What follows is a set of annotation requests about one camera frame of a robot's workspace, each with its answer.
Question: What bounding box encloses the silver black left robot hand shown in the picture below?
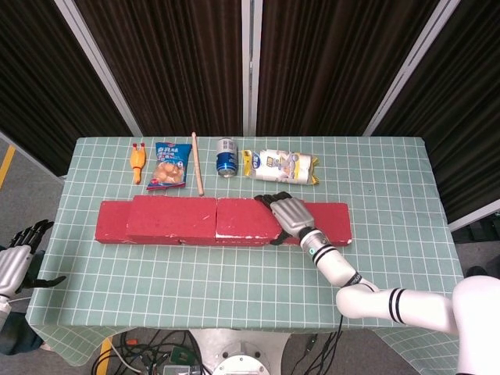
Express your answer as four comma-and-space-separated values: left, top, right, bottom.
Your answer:
0, 220, 67, 297

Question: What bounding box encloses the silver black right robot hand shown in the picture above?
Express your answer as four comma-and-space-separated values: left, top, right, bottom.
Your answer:
253, 191, 316, 246

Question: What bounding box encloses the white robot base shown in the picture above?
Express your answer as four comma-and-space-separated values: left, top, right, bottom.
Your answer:
189, 330, 290, 375

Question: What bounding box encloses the clear pack of white rolls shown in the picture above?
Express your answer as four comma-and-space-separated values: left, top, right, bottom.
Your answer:
241, 148, 320, 186

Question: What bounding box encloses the dark blue fabric object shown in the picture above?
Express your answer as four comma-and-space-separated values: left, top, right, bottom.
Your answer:
0, 310, 45, 356

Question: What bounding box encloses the blue soda can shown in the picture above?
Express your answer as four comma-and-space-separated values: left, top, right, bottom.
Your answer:
216, 137, 239, 179

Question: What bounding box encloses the yellow floor tape strip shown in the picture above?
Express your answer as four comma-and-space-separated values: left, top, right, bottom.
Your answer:
95, 337, 114, 375
0, 145, 16, 189

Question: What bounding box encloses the wooden stick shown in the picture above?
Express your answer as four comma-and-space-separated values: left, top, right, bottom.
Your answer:
191, 132, 205, 196

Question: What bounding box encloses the green checked tablecloth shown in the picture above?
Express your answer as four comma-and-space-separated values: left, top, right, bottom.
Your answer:
25, 136, 476, 375

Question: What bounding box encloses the blue snack bag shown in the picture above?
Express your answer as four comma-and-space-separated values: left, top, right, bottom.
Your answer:
146, 141, 193, 191

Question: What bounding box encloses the dark brown curtain panel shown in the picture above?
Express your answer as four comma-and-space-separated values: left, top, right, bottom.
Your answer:
373, 0, 500, 223
73, 0, 251, 137
255, 0, 442, 137
0, 0, 132, 177

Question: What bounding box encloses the yellow rubber chicken toy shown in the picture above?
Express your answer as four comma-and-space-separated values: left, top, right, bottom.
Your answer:
130, 142, 148, 185

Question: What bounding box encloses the black shoe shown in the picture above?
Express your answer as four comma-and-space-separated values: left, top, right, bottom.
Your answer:
466, 265, 500, 280

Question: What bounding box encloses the black floor cable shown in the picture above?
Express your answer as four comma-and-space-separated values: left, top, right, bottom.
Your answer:
300, 314, 345, 370

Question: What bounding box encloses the white floor cable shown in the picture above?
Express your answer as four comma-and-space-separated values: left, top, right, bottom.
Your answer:
111, 341, 157, 372

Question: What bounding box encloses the white partition frame post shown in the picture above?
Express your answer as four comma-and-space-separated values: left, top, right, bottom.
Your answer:
241, 0, 262, 137
362, 0, 462, 137
54, 0, 144, 138

